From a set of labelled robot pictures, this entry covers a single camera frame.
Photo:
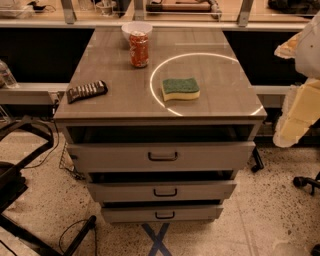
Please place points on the black office chair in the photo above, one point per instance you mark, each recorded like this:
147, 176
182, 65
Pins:
13, 185

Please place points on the grey drawer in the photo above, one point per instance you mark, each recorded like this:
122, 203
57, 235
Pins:
164, 191
160, 157
162, 213

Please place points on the grey wooden drawer cabinet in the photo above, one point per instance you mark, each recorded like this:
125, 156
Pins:
134, 111

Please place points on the white bowl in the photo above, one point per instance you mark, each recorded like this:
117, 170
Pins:
140, 26

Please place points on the dark chocolate bar packet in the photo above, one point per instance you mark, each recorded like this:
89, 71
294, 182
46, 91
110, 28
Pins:
86, 91

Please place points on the orange soda can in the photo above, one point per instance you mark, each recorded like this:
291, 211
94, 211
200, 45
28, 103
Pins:
138, 42

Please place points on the black chair caster base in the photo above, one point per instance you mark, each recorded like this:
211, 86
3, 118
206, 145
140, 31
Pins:
301, 181

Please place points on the green yellow sponge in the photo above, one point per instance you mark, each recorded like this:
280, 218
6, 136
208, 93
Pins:
180, 89

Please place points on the clear plastic water bottle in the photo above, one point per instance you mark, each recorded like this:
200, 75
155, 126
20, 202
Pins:
6, 76

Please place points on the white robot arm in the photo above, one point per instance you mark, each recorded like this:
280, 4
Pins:
301, 107

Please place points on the grey window ledge rail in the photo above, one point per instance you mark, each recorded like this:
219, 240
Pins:
33, 94

